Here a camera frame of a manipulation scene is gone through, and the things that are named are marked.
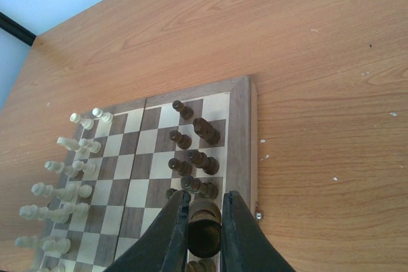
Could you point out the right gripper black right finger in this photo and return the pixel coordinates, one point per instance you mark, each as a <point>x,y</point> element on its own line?
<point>244,247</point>

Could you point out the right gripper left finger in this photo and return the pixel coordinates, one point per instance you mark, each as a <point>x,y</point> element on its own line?
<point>163,246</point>

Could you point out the dark rook chess piece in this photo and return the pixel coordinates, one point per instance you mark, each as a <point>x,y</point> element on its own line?
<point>204,228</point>

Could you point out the dark pawn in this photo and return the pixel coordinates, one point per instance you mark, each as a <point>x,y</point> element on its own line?
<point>177,196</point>

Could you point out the dark bishop chess piece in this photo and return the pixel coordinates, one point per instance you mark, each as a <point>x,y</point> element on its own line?
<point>209,165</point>

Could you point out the wooden folding chess board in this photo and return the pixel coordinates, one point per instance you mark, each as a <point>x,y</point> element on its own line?
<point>132,175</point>

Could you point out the row of white chess pieces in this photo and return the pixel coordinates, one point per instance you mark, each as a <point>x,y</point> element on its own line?
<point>67,193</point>

